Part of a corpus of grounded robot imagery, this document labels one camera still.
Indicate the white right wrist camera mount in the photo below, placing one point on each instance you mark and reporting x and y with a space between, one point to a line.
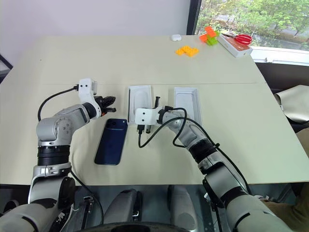
147 116

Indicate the brown trousers leg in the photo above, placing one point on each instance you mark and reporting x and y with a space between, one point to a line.
289 212

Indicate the beige cloth sheet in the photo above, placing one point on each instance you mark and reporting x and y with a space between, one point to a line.
294 99

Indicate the dark seat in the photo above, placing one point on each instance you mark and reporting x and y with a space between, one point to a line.
277 75

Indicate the orange building brick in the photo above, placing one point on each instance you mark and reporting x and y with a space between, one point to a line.
209 31
204 38

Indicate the dark blue smartphone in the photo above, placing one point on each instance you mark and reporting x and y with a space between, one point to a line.
111 142

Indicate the black frame object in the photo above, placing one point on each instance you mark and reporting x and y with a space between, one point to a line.
4 68

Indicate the yellow building bricks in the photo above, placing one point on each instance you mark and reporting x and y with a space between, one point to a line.
187 51

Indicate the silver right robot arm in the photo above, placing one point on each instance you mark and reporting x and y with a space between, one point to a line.
217 174

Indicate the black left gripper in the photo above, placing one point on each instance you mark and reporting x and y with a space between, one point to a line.
99 105

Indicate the green building brick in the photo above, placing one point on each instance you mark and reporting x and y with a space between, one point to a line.
213 39

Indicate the white window sill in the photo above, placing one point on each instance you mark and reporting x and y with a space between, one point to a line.
285 54

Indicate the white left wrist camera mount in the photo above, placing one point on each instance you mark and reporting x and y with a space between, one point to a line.
85 91

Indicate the white orange carton box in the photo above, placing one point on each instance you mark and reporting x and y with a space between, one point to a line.
237 49

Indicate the small metal bracket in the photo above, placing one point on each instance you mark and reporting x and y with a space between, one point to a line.
88 204

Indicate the white earbuds case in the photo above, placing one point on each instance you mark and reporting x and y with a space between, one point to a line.
176 37

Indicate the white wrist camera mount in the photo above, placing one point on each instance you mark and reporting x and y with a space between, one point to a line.
85 91
147 116

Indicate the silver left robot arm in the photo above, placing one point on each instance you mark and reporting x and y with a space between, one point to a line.
55 125

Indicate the white phone box lid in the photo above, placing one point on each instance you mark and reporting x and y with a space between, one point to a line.
141 96

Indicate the dark window frame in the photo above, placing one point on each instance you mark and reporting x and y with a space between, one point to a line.
194 17

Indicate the black white sneaker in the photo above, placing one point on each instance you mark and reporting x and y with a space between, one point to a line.
64 220

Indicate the dark rounded robot torso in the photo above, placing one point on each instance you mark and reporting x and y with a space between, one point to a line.
135 227

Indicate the white phone box base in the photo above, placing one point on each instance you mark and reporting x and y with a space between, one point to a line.
187 101

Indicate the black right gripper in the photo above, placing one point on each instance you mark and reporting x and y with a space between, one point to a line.
147 128

